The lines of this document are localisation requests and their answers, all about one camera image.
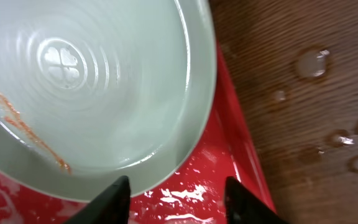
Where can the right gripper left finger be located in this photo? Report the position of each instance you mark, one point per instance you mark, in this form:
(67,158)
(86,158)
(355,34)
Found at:
(109,207)

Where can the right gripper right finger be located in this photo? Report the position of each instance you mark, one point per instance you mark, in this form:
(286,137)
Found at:
(243,207)

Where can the light blue plate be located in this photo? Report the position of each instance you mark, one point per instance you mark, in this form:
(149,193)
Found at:
(93,90)

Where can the red plastic tray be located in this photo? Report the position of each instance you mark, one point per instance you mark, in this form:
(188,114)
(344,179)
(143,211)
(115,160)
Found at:
(193,194)

